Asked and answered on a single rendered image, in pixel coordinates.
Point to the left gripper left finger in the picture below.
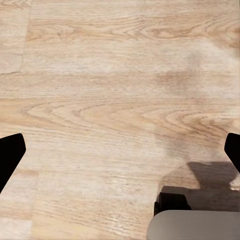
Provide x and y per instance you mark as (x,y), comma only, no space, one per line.
(12,150)

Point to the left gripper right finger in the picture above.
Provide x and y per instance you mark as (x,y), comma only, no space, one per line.
(232,149)

